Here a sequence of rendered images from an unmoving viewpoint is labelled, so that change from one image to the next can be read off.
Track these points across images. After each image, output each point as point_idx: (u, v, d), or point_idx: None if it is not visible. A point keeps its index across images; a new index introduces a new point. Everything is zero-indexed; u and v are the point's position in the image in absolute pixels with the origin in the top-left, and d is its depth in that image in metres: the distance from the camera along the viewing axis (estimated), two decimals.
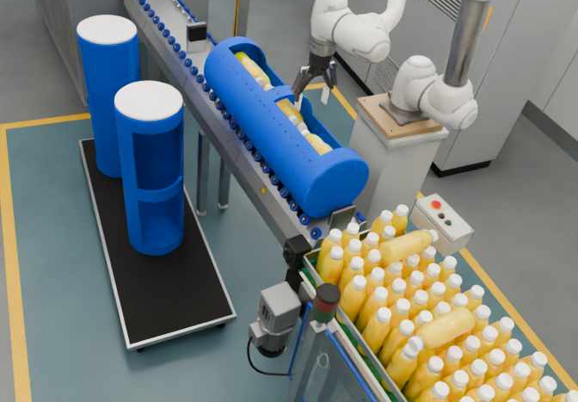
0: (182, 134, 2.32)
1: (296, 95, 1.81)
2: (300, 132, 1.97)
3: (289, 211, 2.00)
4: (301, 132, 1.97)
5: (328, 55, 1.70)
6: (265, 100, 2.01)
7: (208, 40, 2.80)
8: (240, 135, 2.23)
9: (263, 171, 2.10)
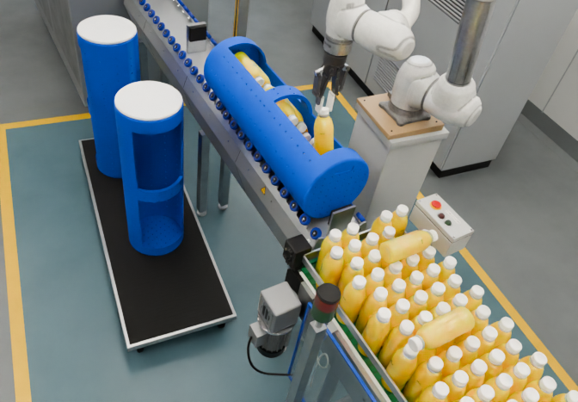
0: (182, 134, 2.32)
1: (317, 97, 1.77)
2: (321, 109, 1.81)
3: (289, 211, 2.00)
4: (322, 110, 1.81)
5: (343, 54, 1.63)
6: (265, 100, 2.01)
7: (208, 40, 2.80)
8: (240, 135, 2.23)
9: (263, 171, 2.10)
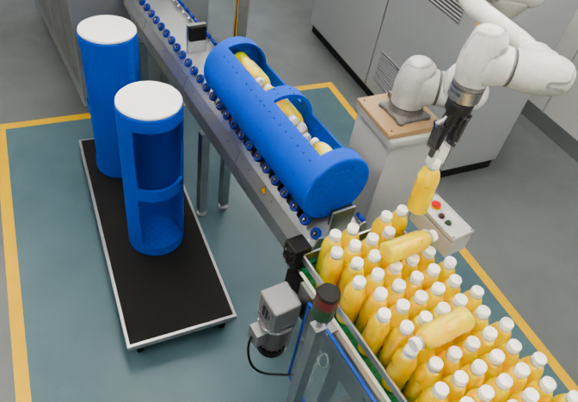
0: (182, 134, 2.32)
1: (433, 150, 1.53)
2: None
3: (289, 211, 2.00)
4: (433, 163, 1.58)
5: (473, 105, 1.40)
6: (265, 100, 2.01)
7: (208, 40, 2.80)
8: (240, 135, 2.23)
9: (263, 171, 2.10)
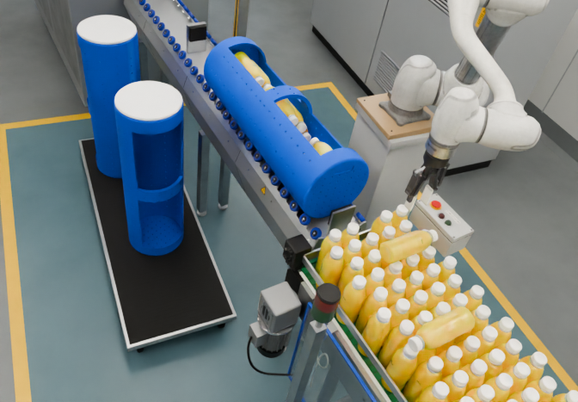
0: (182, 134, 2.32)
1: (410, 196, 1.65)
2: (404, 226, 1.78)
3: (289, 211, 2.00)
4: (405, 227, 1.78)
5: (448, 158, 1.53)
6: (265, 100, 2.01)
7: (208, 40, 2.80)
8: (240, 135, 2.23)
9: (263, 171, 2.10)
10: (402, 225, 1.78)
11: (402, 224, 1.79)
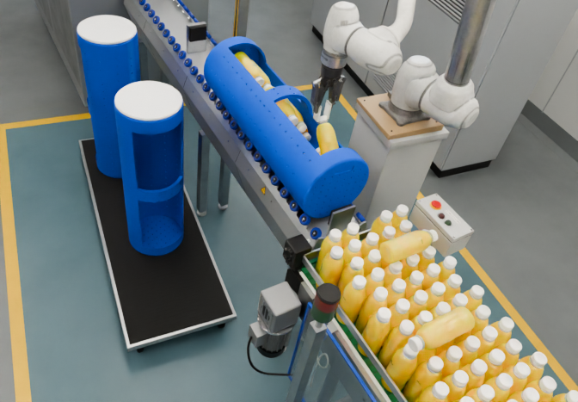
0: (182, 134, 2.32)
1: (316, 107, 1.89)
2: (404, 226, 1.78)
3: (289, 211, 2.00)
4: (405, 227, 1.78)
5: (339, 67, 1.75)
6: (265, 100, 2.01)
7: (208, 40, 2.80)
8: (240, 135, 2.23)
9: (263, 171, 2.10)
10: (402, 225, 1.78)
11: (402, 224, 1.79)
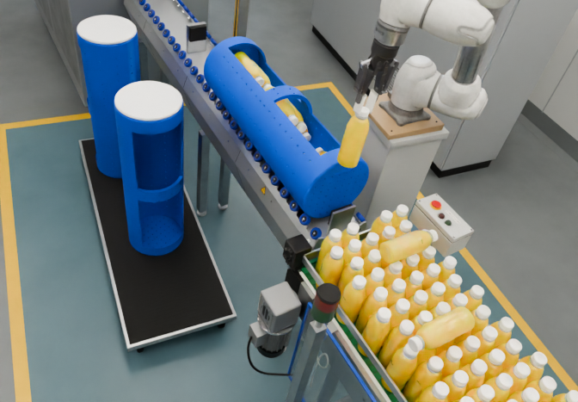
0: (182, 134, 2.32)
1: (359, 95, 1.54)
2: (404, 226, 1.78)
3: (289, 211, 2.00)
4: (405, 227, 1.78)
5: (396, 45, 1.42)
6: (265, 100, 2.01)
7: (208, 40, 2.80)
8: (240, 135, 2.23)
9: (263, 171, 2.10)
10: (402, 225, 1.78)
11: (402, 224, 1.79)
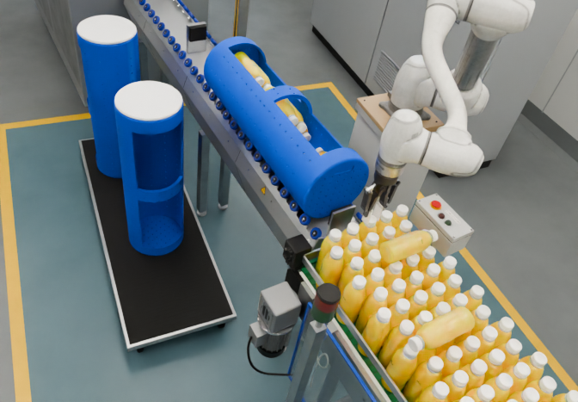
0: (182, 134, 2.32)
1: (365, 211, 1.72)
2: (404, 226, 1.78)
3: (289, 211, 2.00)
4: (405, 227, 1.78)
5: (396, 176, 1.59)
6: (265, 100, 2.01)
7: (208, 40, 2.80)
8: (240, 135, 2.23)
9: (263, 171, 2.10)
10: (402, 225, 1.78)
11: (402, 224, 1.79)
